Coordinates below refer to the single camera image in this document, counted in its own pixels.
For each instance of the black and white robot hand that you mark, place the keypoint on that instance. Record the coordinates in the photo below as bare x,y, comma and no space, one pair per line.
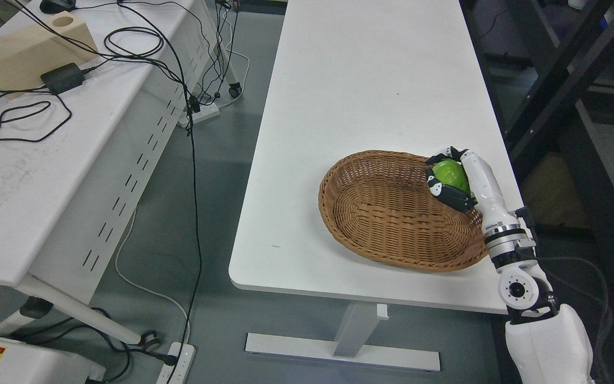
484,193

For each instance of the green apple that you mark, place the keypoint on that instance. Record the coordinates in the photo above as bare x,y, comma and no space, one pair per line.
452,173

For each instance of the black metal shelf right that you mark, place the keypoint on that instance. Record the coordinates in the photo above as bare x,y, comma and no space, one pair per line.
549,70

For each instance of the brown wicker basket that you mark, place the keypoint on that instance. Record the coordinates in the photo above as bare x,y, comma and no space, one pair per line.
377,204

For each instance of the white power strip far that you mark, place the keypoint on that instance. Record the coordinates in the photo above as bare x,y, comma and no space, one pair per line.
206,112

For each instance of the white power strip near floor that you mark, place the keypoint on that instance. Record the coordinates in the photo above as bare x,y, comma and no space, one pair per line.
178,373

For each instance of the black power adapter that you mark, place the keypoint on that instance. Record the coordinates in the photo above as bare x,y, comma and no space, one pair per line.
64,78

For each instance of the white perforated side table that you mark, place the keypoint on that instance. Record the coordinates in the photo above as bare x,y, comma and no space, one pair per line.
71,177

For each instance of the beige wooden block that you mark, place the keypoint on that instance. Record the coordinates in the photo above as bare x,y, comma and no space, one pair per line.
28,53

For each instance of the white machine with warning label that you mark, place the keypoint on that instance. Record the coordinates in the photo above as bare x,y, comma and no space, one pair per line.
24,363

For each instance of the white table with pedestal leg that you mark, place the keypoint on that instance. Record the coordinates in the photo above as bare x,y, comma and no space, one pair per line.
351,76

